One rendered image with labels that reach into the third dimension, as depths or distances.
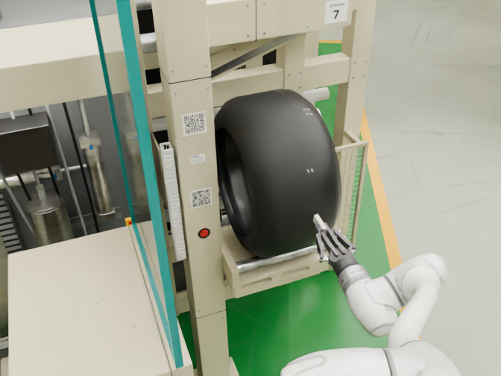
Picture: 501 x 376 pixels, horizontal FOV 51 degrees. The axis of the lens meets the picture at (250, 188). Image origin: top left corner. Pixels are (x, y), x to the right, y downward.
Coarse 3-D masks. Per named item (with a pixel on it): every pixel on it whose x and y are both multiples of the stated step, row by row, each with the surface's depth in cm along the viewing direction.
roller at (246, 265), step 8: (304, 248) 203; (312, 248) 204; (256, 256) 200; (280, 256) 200; (288, 256) 201; (296, 256) 203; (240, 264) 196; (248, 264) 197; (256, 264) 198; (264, 264) 199; (240, 272) 197
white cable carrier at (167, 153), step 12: (168, 144) 170; (168, 156) 167; (168, 168) 170; (168, 180) 172; (168, 192) 175; (168, 204) 181; (180, 204) 182; (180, 216) 183; (180, 228) 186; (180, 240) 189; (180, 252) 192
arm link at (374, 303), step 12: (384, 276) 150; (348, 288) 152; (360, 288) 149; (372, 288) 147; (384, 288) 146; (348, 300) 151; (360, 300) 147; (372, 300) 145; (384, 300) 144; (396, 300) 145; (360, 312) 146; (372, 312) 144; (384, 312) 143; (396, 312) 148; (372, 324) 143; (384, 324) 142
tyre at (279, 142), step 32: (256, 96) 183; (288, 96) 181; (224, 128) 210; (256, 128) 169; (288, 128) 170; (320, 128) 173; (224, 160) 218; (256, 160) 167; (288, 160) 167; (320, 160) 169; (224, 192) 212; (256, 192) 168; (288, 192) 167; (320, 192) 171; (256, 224) 175; (288, 224) 171
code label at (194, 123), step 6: (186, 114) 160; (192, 114) 161; (198, 114) 161; (204, 114) 162; (186, 120) 161; (192, 120) 162; (198, 120) 163; (204, 120) 163; (186, 126) 162; (192, 126) 163; (198, 126) 164; (204, 126) 165; (186, 132) 163; (192, 132) 164; (198, 132) 165
